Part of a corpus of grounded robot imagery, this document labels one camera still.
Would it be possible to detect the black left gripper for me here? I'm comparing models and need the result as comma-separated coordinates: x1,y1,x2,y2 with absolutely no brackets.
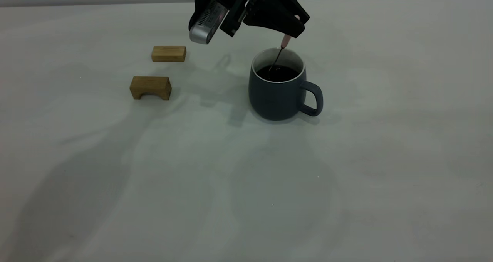
194,0,311,39

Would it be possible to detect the pink handled metal spoon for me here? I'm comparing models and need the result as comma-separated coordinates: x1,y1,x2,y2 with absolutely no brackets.
268,34,292,72

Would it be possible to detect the dark grey ceramic mug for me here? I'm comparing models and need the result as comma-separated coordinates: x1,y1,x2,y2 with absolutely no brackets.
248,48,324,121

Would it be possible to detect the dark coffee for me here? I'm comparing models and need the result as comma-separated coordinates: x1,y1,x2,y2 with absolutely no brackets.
257,64,300,83

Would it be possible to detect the flat wooden block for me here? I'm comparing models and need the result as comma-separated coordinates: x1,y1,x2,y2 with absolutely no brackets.
151,46,187,62

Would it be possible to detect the arched wooden block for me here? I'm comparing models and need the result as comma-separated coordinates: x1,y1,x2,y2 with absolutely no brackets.
130,76,172,101

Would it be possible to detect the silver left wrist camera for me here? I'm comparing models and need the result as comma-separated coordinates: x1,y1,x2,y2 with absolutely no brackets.
188,0,231,45

